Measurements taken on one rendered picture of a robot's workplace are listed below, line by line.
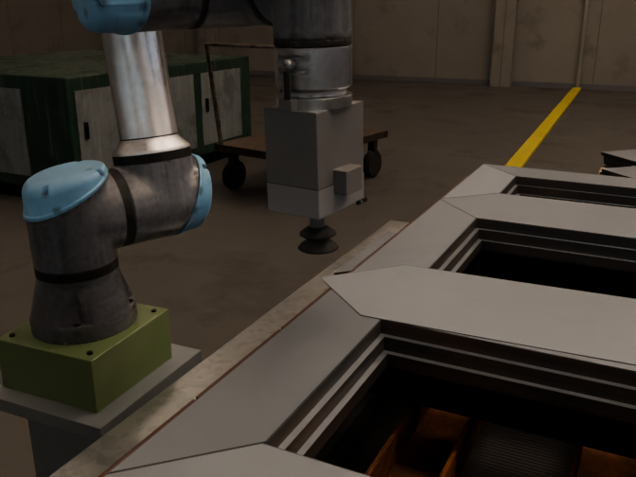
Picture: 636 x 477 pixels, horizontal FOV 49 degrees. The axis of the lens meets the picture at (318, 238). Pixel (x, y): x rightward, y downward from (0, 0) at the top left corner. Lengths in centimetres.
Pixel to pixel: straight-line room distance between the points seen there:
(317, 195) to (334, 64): 12
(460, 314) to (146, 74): 55
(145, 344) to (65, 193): 25
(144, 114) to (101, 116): 360
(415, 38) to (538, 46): 193
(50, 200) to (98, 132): 364
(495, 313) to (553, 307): 8
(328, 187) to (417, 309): 23
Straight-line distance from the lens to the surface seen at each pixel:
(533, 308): 87
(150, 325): 107
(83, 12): 69
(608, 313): 88
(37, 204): 99
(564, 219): 124
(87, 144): 455
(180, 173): 104
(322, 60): 66
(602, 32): 1131
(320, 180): 66
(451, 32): 1162
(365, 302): 85
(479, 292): 90
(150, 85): 104
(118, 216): 100
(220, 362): 111
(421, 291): 88
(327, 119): 66
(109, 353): 101
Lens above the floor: 121
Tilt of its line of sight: 19 degrees down
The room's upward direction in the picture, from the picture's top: straight up
